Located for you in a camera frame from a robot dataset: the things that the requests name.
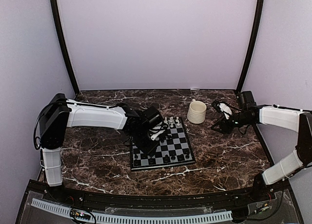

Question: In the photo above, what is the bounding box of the white slotted cable duct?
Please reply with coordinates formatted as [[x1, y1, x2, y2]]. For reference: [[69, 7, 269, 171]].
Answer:
[[31, 198, 233, 224]]

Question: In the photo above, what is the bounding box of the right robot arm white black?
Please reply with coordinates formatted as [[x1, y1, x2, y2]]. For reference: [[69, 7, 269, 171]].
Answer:
[[211, 101, 312, 202]]

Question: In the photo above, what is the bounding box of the left black frame post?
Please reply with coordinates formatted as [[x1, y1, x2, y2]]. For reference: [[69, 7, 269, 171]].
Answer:
[[50, 0, 80, 95]]

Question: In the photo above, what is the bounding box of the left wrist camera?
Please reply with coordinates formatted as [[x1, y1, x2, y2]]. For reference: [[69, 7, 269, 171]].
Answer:
[[142, 106, 168, 141]]

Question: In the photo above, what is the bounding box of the right black frame post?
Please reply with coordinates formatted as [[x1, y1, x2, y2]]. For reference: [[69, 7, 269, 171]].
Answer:
[[235, 0, 264, 93]]

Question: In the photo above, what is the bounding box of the white rook far corner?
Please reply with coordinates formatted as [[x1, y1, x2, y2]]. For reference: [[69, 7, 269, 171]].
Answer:
[[175, 116, 180, 124]]

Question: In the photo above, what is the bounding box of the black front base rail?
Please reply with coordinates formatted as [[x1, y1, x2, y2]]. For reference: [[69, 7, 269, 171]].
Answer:
[[24, 179, 293, 214]]

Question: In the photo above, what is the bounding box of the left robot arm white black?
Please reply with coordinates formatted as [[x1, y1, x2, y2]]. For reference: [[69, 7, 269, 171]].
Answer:
[[33, 93, 167, 203]]

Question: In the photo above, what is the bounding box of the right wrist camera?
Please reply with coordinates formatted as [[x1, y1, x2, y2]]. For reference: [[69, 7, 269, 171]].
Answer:
[[211, 91, 256, 120]]

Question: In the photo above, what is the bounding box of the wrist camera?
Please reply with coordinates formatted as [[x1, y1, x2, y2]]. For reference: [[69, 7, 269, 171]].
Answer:
[[142, 106, 168, 141], [211, 91, 256, 120]]

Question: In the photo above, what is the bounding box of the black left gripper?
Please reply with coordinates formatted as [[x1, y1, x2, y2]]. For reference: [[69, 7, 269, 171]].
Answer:
[[130, 129, 160, 156]]

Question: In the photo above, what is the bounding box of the black frame post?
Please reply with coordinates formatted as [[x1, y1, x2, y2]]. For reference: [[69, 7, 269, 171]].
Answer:
[[235, 0, 264, 93], [50, 0, 80, 95]]

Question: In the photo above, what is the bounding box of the cream ceramic mug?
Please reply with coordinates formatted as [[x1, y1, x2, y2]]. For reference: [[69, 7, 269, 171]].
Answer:
[[187, 99, 207, 124]]

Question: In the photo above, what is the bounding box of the black white chessboard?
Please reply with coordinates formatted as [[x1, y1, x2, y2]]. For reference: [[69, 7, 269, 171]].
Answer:
[[130, 117, 195, 171]]

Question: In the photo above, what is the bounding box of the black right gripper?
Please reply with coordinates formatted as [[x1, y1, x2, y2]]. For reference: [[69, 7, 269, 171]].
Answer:
[[211, 111, 252, 134]]

